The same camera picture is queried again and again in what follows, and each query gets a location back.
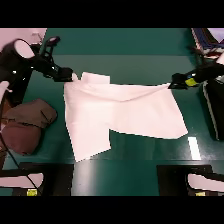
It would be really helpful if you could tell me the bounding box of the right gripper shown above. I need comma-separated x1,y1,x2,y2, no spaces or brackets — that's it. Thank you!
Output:
167,72,189,90

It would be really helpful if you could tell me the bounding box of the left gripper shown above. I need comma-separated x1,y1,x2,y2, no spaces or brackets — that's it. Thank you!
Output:
52,67,75,83

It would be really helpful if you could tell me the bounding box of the white garment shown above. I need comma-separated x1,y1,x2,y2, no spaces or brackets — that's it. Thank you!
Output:
62,71,190,163

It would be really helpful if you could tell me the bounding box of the grey-brown garment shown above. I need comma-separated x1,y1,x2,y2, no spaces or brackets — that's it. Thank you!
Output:
2,98,59,130

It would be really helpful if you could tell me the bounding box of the heap of clothes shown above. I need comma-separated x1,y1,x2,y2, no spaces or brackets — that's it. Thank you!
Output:
191,27,224,60

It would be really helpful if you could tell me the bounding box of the dark red garment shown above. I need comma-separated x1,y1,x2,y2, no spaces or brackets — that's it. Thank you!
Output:
1,121,43,156

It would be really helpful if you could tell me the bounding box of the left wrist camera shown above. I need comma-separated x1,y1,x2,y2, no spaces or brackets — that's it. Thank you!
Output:
39,35,62,68

